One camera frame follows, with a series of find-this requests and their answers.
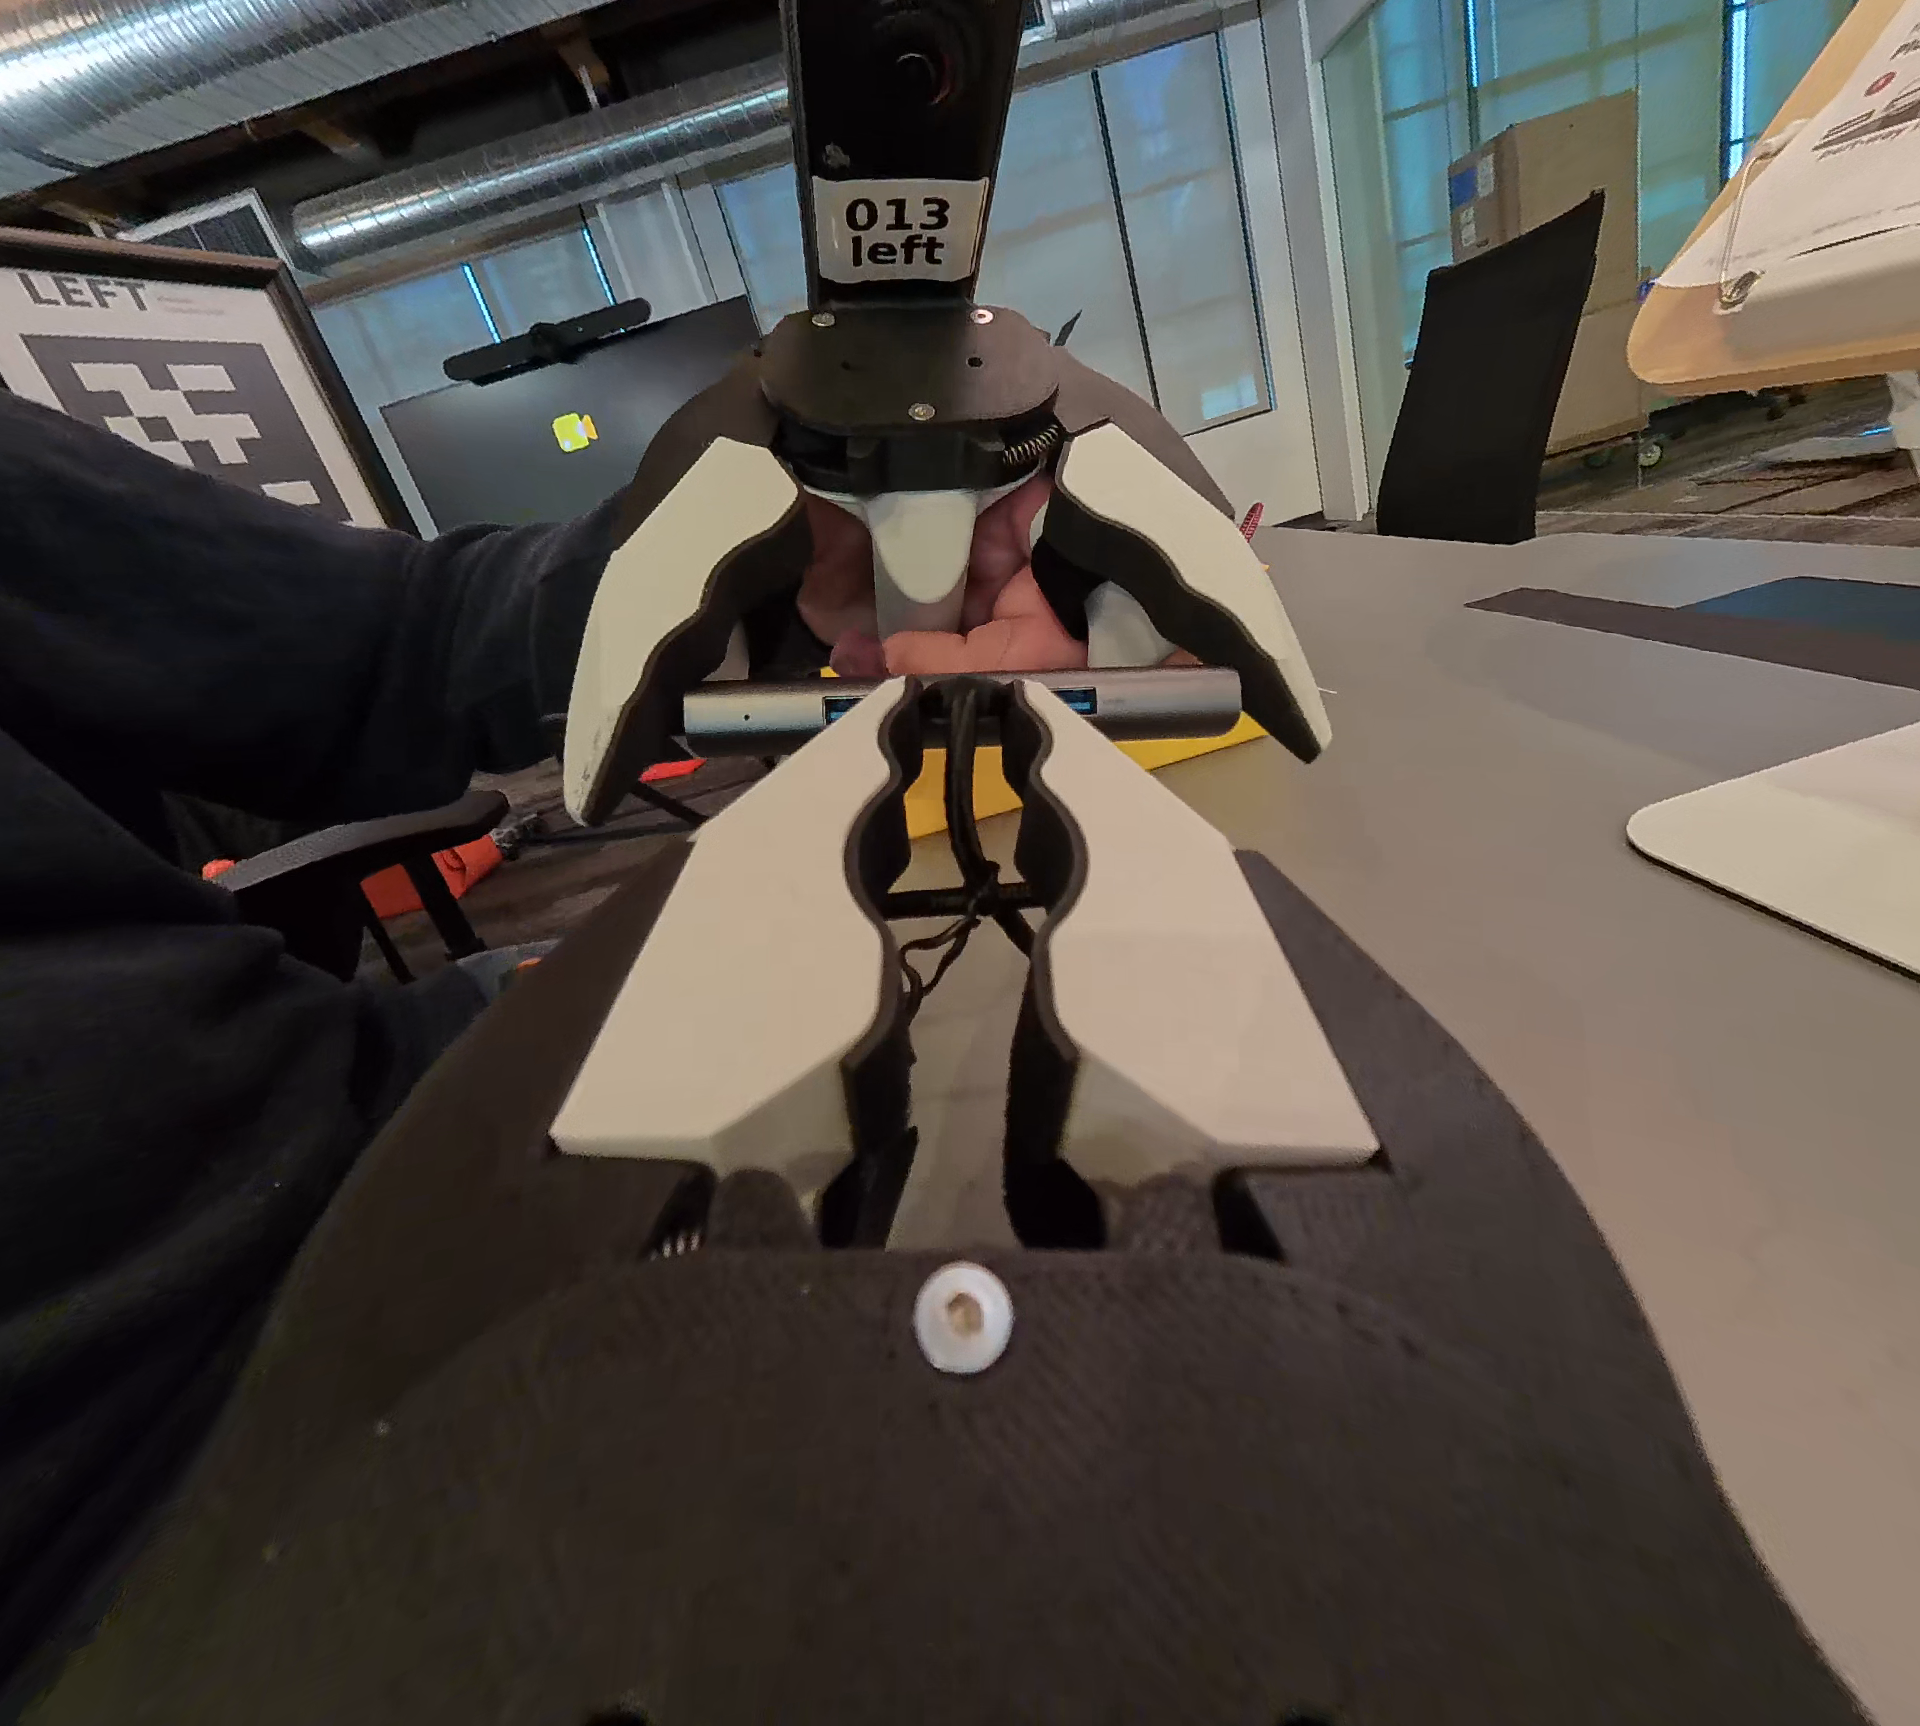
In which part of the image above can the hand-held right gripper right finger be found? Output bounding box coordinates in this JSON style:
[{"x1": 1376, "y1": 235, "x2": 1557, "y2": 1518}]
[{"x1": 1004, "y1": 680, "x2": 1382, "y2": 1256}]

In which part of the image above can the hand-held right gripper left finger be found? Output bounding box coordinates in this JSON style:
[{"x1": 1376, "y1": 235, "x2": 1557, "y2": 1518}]
[{"x1": 550, "y1": 675, "x2": 925, "y2": 1252}]

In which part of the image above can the orange traffic cone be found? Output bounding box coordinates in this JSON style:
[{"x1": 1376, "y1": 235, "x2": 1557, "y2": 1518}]
[{"x1": 360, "y1": 826, "x2": 525, "y2": 921}]

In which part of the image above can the orange plug usb cable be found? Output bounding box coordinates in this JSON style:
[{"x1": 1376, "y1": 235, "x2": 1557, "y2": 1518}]
[{"x1": 896, "y1": 681, "x2": 1056, "y2": 1007}]

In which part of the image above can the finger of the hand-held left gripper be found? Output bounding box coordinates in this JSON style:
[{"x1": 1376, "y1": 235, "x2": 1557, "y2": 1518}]
[
  {"x1": 563, "y1": 435, "x2": 808, "y2": 828},
  {"x1": 1043, "y1": 420, "x2": 1339, "y2": 768}
]

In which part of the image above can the printed marker board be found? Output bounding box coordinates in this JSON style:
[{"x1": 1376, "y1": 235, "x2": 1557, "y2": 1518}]
[{"x1": 0, "y1": 225, "x2": 410, "y2": 531}]

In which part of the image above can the yellow plastic bin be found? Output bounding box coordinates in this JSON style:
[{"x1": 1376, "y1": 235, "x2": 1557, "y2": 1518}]
[{"x1": 901, "y1": 728, "x2": 1273, "y2": 843}]

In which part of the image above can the cardboard box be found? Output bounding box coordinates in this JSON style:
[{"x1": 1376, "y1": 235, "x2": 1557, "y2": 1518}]
[{"x1": 1447, "y1": 89, "x2": 1644, "y2": 455}]

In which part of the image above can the black standing panel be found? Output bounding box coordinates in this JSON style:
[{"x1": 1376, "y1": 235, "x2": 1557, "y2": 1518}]
[{"x1": 1376, "y1": 191, "x2": 1609, "y2": 543}]

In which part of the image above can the white document stand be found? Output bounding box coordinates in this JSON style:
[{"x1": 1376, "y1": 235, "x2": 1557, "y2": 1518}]
[{"x1": 1626, "y1": 0, "x2": 1920, "y2": 977}]

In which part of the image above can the grey usb hub with cable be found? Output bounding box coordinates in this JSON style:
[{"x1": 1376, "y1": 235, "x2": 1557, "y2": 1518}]
[{"x1": 683, "y1": 664, "x2": 1248, "y2": 755}]

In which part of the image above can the printed instruction sheet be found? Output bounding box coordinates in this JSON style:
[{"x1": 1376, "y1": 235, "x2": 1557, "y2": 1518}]
[{"x1": 1711, "y1": 0, "x2": 1920, "y2": 303}]

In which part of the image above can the black wall monitor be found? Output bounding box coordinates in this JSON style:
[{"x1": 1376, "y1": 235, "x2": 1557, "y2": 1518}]
[{"x1": 379, "y1": 298, "x2": 768, "y2": 537}]

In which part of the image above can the person's left hand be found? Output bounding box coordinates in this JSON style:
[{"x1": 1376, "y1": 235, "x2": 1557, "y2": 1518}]
[{"x1": 794, "y1": 508, "x2": 1206, "y2": 681}]

